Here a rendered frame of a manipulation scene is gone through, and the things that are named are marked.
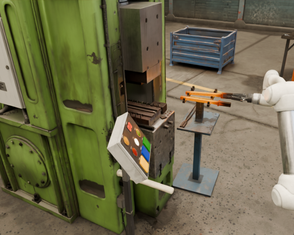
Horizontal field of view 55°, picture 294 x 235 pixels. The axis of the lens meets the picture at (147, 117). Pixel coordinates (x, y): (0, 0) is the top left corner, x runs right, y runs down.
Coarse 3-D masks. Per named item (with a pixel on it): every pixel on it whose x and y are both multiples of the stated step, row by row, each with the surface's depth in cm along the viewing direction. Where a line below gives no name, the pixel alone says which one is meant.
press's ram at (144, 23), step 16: (128, 16) 174; (144, 16) 175; (160, 16) 193; (128, 32) 179; (144, 32) 179; (160, 32) 198; (128, 48) 185; (144, 48) 183; (160, 48) 203; (128, 64) 190; (144, 64) 187
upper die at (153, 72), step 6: (156, 66) 203; (126, 72) 200; (132, 72) 198; (138, 72) 195; (144, 72) 193; (150, 72) 197; (156, 72) 205; (126, 78) 203; (132, 78) 200; (138, 78) 198; (144, 78) 195; (150, 78) 199
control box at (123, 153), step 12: (120, 120) 170; (132, 120) 175; (120, 132) 155; (132, 132) 166; (108, 144) 151; (120, 144) 146; (132, 144) 159; (120, 156) 150; (132, 156) 152; (132, 168) 153
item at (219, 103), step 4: (184, 96) 245; (192, 100) 241; (196, 100) 239; (200, 100) 238; (204, 100) 236; (208, 100) 236; (212, 100) 236; (216, 104) 233; (220, 104) 233; (224, 104) 231; (228, 104) 230
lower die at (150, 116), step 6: (132, 108) 226; (138, 108) 223; (150, 108) 223; (156, 108) 224; (132, 114) 219; (138, 114) 218; (144, 114) 216; (150, 114) 216; (156, 114) 220; (138, 120) 215; (144, 120) 212; (150, 120) 213
